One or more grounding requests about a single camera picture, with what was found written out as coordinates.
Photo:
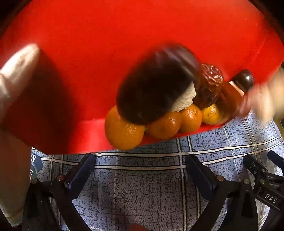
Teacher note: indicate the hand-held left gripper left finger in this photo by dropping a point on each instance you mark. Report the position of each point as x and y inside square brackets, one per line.
[81, 175]

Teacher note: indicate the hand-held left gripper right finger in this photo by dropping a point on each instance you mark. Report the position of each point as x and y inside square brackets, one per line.
[200, 175]

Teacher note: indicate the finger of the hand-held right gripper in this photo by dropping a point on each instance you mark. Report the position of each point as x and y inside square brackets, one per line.
[253, 165]
[276, 157]

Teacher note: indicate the orange mandarin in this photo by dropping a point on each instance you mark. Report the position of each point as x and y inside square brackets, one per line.
[212, 114]
[124, 131]
[191, 120]
[165, 126]

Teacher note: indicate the large wrinkled red date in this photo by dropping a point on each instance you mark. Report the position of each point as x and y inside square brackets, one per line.
[209, 84]

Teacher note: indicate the red tray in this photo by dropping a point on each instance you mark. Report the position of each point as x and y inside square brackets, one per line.
[111, 44]

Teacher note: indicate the another person's forearm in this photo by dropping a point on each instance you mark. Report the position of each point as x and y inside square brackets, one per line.
[13, 177]

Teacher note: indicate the dark blue card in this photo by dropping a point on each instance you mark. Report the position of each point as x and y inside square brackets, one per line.
[36, 160]

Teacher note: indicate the blue checked tablecloth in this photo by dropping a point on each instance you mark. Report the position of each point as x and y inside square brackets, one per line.
[144, 188]

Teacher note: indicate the glossy brown fruit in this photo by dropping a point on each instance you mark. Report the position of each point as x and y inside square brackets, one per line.
[230, 102]

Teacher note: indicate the white peeled fruit piece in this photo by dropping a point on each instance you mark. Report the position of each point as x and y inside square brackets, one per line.
[184, 98]

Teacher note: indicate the small white fruit piece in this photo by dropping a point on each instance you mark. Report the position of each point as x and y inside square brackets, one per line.
[235, 87]

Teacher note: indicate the dark round fruit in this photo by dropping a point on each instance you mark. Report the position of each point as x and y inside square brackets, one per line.
[244, 80]

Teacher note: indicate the dark brown date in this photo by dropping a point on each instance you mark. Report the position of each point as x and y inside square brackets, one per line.
[153, 88]

